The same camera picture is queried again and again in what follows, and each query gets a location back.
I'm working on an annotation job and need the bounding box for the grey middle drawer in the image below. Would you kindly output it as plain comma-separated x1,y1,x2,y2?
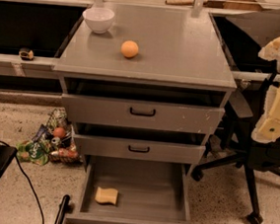
74,124,205,164

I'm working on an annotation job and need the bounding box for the grey drawer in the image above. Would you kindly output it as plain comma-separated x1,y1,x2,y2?
66,156,193,224
62,78,224,134
74,124,205,164

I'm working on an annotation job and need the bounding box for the grey drawer cabinet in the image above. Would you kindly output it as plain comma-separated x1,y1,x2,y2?
43,0,245,176

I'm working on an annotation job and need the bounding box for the black cable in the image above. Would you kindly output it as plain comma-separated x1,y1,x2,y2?
0,139,53,224

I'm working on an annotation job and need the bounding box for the black pole handle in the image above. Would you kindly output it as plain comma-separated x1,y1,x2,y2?
54,194,70,224

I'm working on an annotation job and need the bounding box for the grey bottom drawer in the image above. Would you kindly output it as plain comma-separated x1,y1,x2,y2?
66,156,193,224

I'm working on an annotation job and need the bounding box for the basket of toy groceries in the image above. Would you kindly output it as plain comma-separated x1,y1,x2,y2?
32,109,80,164

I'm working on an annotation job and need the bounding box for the white bowl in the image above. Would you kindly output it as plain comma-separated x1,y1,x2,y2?
82,7,114,34

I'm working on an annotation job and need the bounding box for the grey top drawer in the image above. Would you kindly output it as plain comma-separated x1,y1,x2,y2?
62,78,224,134

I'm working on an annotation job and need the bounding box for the orange fruit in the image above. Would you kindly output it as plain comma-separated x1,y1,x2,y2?
121,40,139,58

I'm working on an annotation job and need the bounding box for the green snack bag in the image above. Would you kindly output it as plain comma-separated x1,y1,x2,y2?
17,141,49,165

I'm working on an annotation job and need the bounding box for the black office chair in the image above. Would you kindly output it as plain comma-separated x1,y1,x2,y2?
186,1,280,224

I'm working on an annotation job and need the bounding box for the yellow sponge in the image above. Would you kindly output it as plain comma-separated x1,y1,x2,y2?
95,187,118,204

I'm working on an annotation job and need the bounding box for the small yellow black toy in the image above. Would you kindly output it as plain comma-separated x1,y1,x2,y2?
19,47,35,61

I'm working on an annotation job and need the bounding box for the small red ball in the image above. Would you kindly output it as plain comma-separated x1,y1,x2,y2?
52,127,67,138

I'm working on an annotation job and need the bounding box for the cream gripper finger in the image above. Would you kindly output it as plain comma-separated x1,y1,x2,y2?
258,37,280,61

